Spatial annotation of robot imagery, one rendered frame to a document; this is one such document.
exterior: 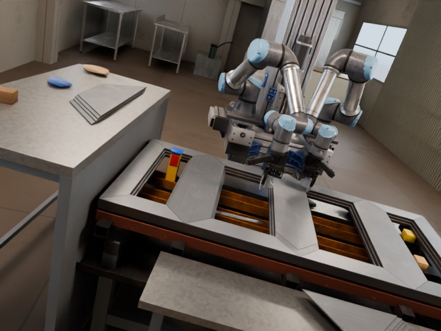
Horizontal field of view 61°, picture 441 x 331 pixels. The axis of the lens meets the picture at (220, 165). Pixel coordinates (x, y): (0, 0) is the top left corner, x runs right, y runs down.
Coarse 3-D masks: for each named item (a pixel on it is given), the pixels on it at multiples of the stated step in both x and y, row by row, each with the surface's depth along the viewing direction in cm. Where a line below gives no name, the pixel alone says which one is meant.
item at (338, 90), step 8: (312, 72) 769; (320, 72) 770; (312, 80) 776; (336, 80) 777; (344, 80) 778; (312, 88) 782; (336, 88) 784; (344, 88) 784; (304, 96) 789; (328, 96) 790; (336, 96) 791; (344, 96) 791; (304, 104) 796
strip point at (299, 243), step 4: (280, 232) 152; (284, 236) 150; (288, 236) 151; (292, 236) 152; (296, 236) 152; (288, 240) 148; (292, 240) 149; (296, 240) 150; (300, 240) 150; (304, 240) 151; (308, 240) 152; (292, 244) 146; (296, 244) 147; (300, 244) 148; (304, 244) 149; (308, 244) 149; (312, 244) 150; (300, 248) 145
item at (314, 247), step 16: (160, 160) 191; (144, 176) 168; (224, 176) 194; (240, 176) 200; (256, 176) 201; (272, 192) 187; (112, 208) 141; (128, 208) 141; (272, 208) 173; (352, 208) 196; (160, 224) 142; (176, 224) 141; (272, 224) 159; (400, 224) 200; (416, 224) 196; (224, 240) 141; (240, 240) 140; (368, 240) 168; (272, 256) 141; (288, 256) 141; (368, 256) 161; (432, 256) 174; (336, 272) 141; (352, 272) 140; (384, 288) 141; (400, 288) 140; (416, 288) 141
